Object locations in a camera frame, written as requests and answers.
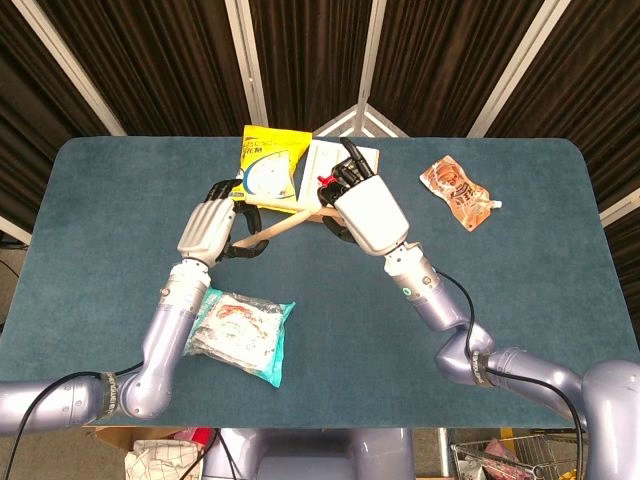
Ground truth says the brown cardboard carton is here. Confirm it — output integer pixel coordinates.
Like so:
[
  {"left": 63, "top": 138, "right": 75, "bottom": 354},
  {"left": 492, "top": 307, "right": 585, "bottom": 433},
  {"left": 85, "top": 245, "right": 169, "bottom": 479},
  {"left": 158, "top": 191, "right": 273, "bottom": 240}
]
[{"left": 94, "top": 427, "right": 216, "bottom": 480}]

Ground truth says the orange spouted drink pouch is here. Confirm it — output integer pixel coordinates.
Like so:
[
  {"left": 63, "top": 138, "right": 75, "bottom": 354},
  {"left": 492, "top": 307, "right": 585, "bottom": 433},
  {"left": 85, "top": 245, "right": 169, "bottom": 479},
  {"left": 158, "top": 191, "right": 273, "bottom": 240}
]
[{"left": 418, "top": 155, "right": 503, "bottom": 232}]

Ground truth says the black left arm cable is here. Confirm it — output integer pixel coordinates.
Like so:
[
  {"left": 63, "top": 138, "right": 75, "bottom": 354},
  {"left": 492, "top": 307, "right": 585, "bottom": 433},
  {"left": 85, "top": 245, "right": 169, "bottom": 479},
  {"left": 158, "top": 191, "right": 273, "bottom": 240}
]
[{"left": 7, "top": 362, "right": 146, "bottom": 480}]

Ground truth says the flat white cardboard box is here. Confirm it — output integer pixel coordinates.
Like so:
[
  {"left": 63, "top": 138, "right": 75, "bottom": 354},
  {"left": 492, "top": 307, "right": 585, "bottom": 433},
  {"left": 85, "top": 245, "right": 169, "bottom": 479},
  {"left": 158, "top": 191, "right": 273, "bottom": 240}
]
[{"left": 294, "top": 138, "right": 381, "bottom": 226}]

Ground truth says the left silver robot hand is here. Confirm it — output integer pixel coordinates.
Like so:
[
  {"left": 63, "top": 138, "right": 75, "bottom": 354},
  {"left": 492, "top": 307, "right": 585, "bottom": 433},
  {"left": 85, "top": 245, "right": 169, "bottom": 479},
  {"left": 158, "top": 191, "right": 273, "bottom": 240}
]
[{"left": 176, "top": 178, "right": 274, "bottom": 262}]

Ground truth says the white checked cloth bag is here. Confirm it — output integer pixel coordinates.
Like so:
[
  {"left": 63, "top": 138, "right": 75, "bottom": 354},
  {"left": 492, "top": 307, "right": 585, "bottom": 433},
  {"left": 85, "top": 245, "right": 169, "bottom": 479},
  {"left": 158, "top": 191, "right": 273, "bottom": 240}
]
[{"left": 124, "top": 438, "right": 204, "bottom": 480}]

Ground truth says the blue table mat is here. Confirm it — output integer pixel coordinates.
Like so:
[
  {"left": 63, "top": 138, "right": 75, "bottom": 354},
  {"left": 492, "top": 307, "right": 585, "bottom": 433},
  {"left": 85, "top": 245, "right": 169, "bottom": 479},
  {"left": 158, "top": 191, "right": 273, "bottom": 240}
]
[{"left": 0, "top": 135, "right": 640, "bottom": 431}]

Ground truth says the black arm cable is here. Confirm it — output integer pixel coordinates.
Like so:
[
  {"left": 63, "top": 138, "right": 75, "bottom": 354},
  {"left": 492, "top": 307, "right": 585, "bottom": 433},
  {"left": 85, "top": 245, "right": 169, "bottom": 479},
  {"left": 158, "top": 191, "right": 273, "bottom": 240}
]
[
  {"left": 433, "top": 268, "right": 589, "bottom": 480},
  {"left": 7, "top": 362, "right": 146, "bottom": 480}
]

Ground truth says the metal wire basket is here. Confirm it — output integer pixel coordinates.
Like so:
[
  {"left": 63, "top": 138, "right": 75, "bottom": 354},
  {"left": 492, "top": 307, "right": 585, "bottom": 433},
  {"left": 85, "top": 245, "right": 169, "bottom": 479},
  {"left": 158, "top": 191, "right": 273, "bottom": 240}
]
[{"left": 449, "top": 430, "right": 586, "bottom": 480}]

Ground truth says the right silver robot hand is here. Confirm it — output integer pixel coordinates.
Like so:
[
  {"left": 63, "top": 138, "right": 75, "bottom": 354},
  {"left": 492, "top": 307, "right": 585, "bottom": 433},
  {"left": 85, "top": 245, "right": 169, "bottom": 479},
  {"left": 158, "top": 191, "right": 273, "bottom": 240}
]
[{"left": 317, "top": 137, "right": 410, "bottom": 256}]

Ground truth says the teal clear noodle packet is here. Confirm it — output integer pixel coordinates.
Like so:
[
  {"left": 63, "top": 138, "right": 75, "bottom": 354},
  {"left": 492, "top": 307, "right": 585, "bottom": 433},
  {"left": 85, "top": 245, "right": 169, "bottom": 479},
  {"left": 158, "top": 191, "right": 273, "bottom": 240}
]
[{"left": 182, "top": 287, "right": 296, "bottom": 389}]

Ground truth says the white partition frame post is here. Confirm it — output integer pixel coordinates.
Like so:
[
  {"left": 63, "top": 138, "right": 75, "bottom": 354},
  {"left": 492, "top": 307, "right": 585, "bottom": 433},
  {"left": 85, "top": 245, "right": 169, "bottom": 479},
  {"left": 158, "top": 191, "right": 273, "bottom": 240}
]
[
  {"left": 355, "top": 0, "right": 387, "bottom": 109},
  {"left": 12, "top": 0, "right": 127, "bottom": 137},
  {"left": 0, "top": 214, "right": 31, "bottom": 246},
  {"left": 223, "top": 0, "right": 270, "bottom": 137},
  {"left": 467, "top": 0, "right": 572, "bottom": 139},
  {"left": 597, "top": 187, "right": 640, "bottom": 229}
]

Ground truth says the white partition base foot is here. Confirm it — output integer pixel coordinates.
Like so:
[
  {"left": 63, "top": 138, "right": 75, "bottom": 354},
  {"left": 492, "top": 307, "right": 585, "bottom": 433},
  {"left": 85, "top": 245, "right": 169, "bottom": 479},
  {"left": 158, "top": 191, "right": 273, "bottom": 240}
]
[{"left": 312, "top": 102, "right": 409, "bottom": 139}]

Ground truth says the yellow snack bag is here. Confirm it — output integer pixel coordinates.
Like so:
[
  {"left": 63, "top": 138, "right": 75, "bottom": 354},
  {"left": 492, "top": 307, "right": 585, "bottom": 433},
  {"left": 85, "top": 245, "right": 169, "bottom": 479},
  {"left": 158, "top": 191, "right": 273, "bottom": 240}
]
[{"left": 230, "top": 124, "right": 314, "bottom": 214}]

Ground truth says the lavender robot torso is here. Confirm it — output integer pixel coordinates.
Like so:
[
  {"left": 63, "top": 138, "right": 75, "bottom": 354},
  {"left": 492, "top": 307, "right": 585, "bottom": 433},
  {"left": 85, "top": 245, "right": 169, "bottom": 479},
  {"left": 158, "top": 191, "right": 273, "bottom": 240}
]
[{"left": 202, "top": 427, "right": 416, "bottom": 480}]

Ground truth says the dark brown pleated curtain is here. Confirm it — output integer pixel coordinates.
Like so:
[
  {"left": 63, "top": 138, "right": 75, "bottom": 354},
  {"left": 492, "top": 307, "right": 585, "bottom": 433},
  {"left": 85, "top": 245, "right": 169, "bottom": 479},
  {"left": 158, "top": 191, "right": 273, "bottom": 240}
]
[{"left": 0, "top": 0, "right": 640, "bottom": 321}]

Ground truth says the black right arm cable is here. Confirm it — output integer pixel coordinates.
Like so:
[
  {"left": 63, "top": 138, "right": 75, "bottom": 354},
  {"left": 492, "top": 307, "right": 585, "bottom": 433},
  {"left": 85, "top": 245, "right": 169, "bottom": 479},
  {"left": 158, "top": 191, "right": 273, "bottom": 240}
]
[{"left": 433, "top": 268, "right": 589, "bottom": 480}]

